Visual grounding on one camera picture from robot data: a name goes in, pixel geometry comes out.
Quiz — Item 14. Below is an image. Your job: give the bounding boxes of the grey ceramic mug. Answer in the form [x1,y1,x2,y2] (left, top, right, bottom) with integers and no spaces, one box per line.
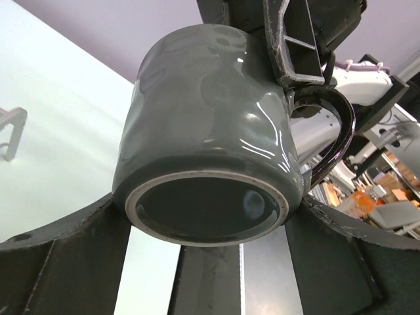
[112,24,355,247]

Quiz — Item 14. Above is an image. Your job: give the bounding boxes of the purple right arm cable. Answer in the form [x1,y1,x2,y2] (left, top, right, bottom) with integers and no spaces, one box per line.
[344,58,391,74]

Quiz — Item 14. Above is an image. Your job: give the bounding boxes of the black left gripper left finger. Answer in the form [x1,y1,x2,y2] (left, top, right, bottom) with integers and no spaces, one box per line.
[1,194,131,314]

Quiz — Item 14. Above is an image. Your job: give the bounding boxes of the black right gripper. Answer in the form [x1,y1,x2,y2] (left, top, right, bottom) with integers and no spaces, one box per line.
[197,0,367,89]

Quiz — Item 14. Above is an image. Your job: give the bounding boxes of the metal wire dish rack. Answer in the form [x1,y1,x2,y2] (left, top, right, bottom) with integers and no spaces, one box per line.
[1,107,28,162]

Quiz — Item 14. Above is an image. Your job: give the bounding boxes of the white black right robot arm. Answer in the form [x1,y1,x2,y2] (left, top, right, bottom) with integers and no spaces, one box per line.
[197,0,408,134]

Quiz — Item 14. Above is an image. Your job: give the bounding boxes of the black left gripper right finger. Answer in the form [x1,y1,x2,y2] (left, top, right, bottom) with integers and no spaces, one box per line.
[285,196,419,314]

